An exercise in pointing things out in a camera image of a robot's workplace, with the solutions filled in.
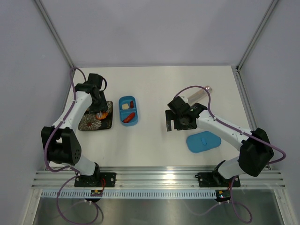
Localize orange fried chicken piece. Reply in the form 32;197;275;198
96;112;108;120

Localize blue lunch box lid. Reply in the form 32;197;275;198
186;131;222;153

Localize long red sausage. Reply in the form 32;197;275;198
122;112;135;123

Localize metal serving tongs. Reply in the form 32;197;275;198
97;112;104;120

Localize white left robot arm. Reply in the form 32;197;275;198
41;82;107;187

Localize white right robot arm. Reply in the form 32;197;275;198
165;103;274;187

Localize blue two-compartment lunch box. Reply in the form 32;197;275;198
118;96;139;127

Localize dark floral square plate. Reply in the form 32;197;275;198
78;101;113;131

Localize beige translucent cutlery case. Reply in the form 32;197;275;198
187;86;212;104

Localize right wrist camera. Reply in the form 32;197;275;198
167;96;190;117

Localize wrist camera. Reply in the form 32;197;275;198
87;73;107;91
167;96;190;117

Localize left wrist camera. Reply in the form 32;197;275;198
87;73;107;91

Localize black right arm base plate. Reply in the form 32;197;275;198
195;172;233;188

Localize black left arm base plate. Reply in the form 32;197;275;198
74;172;116;188

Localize aluminium front rail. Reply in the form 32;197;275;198
31;166;285;190

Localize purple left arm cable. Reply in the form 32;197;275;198
44;67;104;223

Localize left aluminium frame post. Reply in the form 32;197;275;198
33;0;74;68

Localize aluminium frame post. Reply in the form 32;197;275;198
236;0;280;72
33;0;74;68

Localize white slotted cable duct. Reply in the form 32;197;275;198
41;189;230;199

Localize right aluminium frame post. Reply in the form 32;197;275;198
236;0;280;72

